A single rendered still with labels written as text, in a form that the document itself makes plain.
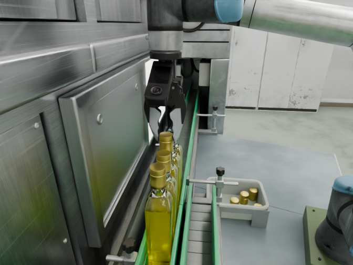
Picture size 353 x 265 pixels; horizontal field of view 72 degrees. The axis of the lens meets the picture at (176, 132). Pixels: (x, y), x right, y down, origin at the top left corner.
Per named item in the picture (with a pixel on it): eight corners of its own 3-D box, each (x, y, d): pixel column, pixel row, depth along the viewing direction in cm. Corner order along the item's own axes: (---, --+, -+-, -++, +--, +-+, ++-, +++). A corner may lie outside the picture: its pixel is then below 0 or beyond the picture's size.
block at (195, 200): (190, 210, 87) (191, 194, 84) (217, 212, 86) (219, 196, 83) (190, 217, 84) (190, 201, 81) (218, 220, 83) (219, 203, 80)
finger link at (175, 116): (187, 132, 64) (182, 99, 61) (185, 142, 59) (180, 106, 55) (175, 133, 65) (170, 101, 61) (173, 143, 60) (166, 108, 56)
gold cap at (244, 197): (247, 199, 99) (248, 191, 97) (248, 205, 96) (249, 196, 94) (238, 199, 100) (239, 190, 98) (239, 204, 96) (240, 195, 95)
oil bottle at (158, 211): (152, 251, 64) (148, 184, 55) (173, 253, 63) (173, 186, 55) (147, 271, 59) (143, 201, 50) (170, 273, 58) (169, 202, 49)
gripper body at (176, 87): (184, 99, 63) (184, 49, 58) (180, 109, 55) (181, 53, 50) (154, 98, 63) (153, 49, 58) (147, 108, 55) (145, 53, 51)
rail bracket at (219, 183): (186, 194, 84) (187, 163, 79) (235, 198, 83) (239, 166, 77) (185, 200, 82) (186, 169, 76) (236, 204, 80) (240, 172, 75)
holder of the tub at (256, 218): (193, 192, 106) (194, 177, 103) (257, 197, 103) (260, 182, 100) (190, 221, 91) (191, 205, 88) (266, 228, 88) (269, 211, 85)
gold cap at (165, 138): (160, 146, 63) (159, 131, 61) (174, 146, 63) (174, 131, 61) (157, 153, 60) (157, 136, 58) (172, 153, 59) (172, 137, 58)
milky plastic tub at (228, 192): (205, 192, 106) (206, 175, 102) (258, 196, 103) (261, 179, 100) (205, 222, 90) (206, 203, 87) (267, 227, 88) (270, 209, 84)
